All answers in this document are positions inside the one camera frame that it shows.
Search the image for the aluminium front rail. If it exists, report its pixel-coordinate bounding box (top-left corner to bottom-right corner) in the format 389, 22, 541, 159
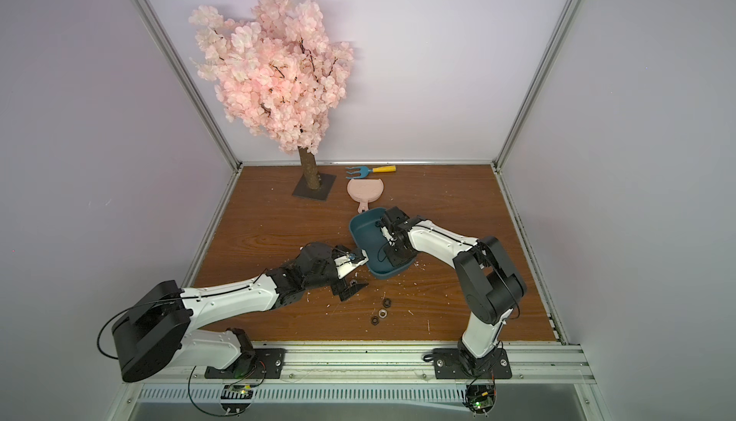
123, 342, 593, 386

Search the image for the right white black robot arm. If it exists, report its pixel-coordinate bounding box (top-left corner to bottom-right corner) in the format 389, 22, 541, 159
369, 207, 527, 365

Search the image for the pink toy dustpan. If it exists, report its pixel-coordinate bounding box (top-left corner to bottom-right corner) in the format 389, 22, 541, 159
347, 179, 384, 214

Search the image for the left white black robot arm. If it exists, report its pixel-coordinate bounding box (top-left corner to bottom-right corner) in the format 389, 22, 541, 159
111, 243, 368, 383

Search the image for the blue yellow toy rake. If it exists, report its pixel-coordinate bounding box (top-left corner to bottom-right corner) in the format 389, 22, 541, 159
345, 165, 397, 179

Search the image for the circuit board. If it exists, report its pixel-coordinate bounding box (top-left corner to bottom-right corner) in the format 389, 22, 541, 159
463, 385, 496, 416
220, 384, 255, 416

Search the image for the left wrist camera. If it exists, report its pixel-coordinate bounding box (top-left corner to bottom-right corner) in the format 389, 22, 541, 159
335, 250, 368, 279

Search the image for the pink artificial blossom tree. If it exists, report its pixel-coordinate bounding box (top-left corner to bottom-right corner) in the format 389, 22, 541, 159
189, 0, 354, 201

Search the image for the right circuit board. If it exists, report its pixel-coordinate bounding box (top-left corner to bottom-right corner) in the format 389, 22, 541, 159
463, 385, 496, 416

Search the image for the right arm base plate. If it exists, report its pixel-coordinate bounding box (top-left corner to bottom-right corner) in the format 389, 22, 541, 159
423, 347, 513, 380

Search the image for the left circuit board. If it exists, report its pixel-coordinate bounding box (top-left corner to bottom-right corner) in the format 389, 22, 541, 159
220, 384, 255, 416

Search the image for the teal plastic storage box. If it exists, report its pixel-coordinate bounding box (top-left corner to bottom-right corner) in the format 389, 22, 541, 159
349, 207, 417, 280

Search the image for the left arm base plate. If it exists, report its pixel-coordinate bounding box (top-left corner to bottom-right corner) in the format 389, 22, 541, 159
204, 347, 287, 380

